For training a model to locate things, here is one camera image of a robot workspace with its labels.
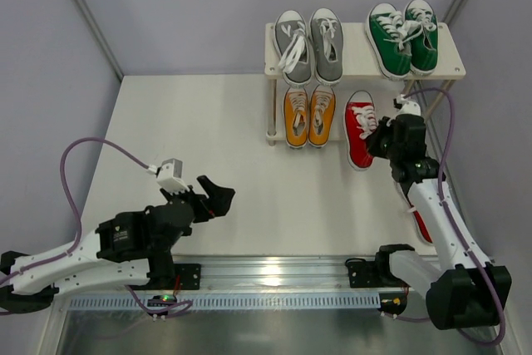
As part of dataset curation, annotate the red sneaker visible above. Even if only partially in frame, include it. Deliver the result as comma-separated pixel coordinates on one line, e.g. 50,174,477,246
395,183,433,245
343,91,377,170

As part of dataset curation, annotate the orange sneaker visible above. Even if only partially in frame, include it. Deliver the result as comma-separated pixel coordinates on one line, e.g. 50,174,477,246
283,88,308,149
308,85,336,148

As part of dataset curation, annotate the green sneaker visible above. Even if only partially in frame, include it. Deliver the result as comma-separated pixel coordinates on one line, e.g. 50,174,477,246
365,2,411,81
404,0,439,76

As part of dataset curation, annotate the grey sneaker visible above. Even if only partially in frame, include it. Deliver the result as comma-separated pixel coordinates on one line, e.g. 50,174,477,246
309,7,344,86
273,10,312,88

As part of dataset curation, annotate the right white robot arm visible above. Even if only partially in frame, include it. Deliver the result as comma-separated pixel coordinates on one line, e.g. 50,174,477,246
366,114,512,330

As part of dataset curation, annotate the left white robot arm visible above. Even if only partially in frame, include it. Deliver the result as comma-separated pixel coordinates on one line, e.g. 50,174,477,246
1,175,236,314

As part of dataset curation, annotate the white two-tier shoe shelf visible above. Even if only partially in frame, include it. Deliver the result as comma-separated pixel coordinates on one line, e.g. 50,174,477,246
264,22,466,145

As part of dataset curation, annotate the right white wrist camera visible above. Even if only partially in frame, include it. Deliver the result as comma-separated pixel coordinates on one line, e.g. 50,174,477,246
393,95,421,116

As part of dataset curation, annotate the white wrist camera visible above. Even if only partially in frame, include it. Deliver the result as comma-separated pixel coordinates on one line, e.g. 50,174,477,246
147,158,189,195
393,95,421,116

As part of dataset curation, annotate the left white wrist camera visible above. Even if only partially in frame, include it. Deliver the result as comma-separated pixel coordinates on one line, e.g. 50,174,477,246
147,158,189,195

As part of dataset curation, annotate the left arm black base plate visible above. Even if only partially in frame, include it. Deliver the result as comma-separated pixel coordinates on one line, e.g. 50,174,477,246
174,263,202,292

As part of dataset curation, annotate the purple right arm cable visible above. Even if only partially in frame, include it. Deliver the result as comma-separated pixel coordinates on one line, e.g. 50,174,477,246
382,87,508,346

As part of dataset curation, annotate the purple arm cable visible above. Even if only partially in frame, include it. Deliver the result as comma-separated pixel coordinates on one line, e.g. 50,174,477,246
0,137,195,317
382,87,508,346

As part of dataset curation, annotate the aluminium mounting rail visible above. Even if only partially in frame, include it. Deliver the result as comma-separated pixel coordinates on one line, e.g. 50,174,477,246
49,253,506,296

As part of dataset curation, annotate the white slotted cable duct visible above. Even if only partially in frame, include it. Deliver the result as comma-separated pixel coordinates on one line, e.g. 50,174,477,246
69,292,381,311

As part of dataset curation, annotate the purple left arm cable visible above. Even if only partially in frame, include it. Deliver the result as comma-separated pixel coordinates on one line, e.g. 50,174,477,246
0,137,195,317

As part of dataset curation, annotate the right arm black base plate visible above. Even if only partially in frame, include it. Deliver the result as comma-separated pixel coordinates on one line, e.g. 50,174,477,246
344,258,408,288

